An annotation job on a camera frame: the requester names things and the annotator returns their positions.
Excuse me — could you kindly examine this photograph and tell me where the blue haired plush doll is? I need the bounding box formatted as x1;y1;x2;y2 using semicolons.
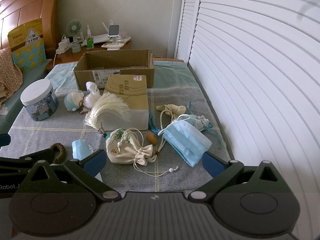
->
64;90;89;112

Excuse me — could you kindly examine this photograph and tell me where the wooden nightstand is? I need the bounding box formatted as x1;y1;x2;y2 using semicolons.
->
45;39;133;71

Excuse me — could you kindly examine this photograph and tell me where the green sanitizer bottle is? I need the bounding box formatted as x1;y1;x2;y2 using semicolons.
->
86;25;94;49

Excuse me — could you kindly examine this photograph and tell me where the beige crumpled cloth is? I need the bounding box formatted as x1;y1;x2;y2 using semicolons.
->
156;104;187;118

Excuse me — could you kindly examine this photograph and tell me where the small white screen device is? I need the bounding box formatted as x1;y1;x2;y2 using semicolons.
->
108;20;120;43

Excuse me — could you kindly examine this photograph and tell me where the teal tassel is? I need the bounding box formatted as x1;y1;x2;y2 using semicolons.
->
148;111;157;134

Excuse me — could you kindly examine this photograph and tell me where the green desk fan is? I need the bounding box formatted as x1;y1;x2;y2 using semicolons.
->
66;20;82;53

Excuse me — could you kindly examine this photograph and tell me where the small orange plush piece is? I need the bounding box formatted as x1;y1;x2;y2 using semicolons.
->
146;132;157;145

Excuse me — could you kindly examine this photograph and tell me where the cream embroidered drawstring pouch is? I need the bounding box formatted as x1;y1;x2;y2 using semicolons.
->
105;127;180;177

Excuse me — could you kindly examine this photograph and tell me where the white wifi router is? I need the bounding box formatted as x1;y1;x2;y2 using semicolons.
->
93;22;131;44

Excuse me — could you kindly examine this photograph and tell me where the cream feather tassel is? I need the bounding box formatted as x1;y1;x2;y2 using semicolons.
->
84;92;130;134

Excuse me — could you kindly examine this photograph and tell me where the white knotted cloth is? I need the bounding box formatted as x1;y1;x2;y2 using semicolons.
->
82;81;101;112

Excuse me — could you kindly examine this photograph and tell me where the gold tissue pack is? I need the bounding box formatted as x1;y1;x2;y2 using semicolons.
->
105;75;149;131

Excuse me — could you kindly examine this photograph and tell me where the wooden headboard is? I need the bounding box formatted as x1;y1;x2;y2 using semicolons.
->
1;0;61;58

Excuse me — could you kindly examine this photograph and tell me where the brown braided hair tie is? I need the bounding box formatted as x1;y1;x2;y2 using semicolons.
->
49;142;67;165

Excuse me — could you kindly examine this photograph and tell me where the yellow duck print bag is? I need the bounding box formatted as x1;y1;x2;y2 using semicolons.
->
8;18;47;72

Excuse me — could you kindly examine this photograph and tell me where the light blue face mask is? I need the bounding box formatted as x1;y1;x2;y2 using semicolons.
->
157;114;212;167

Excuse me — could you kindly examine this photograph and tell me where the open cardboard box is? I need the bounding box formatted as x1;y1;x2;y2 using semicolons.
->
73;49;155;90

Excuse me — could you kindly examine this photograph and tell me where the checkered blue grey blanket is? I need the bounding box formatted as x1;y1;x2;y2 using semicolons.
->
0;60;232;197

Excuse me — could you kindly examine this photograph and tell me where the white louvered closet door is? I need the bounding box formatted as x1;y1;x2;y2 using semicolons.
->
175;0;319;239

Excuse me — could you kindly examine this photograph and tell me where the brown floral pillow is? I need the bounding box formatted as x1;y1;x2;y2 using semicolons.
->
0;47;23;104

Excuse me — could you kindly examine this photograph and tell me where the white power strip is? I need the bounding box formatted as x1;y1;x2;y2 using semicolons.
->
56;35;72;55

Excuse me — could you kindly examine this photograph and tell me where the white lidded clear jar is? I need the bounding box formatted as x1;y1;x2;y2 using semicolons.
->
20;79;59;121

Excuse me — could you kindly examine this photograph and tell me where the white remote control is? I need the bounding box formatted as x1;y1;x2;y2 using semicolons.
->
101;43;124;49

